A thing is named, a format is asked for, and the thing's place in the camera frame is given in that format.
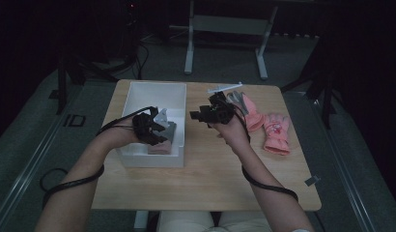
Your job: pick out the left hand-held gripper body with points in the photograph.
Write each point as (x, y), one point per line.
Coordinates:
(144, 125)

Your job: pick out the white storage box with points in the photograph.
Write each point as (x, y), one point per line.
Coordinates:
(147, 93)

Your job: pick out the white table leg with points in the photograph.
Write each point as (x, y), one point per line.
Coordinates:
(140, 220)

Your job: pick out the person's right hand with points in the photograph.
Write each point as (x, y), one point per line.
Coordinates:
(231, 132)

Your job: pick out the grey knit glove pink cuff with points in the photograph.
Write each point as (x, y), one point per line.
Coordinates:
(169, 132)

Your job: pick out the pink padded ski glove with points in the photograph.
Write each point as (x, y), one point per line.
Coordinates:
(253, 117)
(276, 138)

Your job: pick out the person's left hand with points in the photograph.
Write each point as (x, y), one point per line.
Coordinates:
(125, 135)

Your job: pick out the black floor bracket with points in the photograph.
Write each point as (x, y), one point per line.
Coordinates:
(66, 121)

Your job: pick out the metal floor rail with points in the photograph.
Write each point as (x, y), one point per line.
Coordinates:
(22, 180)
(344, 174)

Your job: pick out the black tripod stand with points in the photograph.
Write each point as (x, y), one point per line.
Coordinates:
(61, 87)
(327, 96)

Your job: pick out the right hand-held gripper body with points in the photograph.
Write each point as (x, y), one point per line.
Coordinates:
(220, 111)

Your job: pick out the white metal stand frame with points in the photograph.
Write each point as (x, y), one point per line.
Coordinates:
(228, 24)

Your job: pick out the small grey tag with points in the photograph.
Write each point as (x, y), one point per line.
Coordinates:
(312, 181)

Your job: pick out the person's legs in beige trousers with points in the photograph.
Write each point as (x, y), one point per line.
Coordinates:
(186, 222)

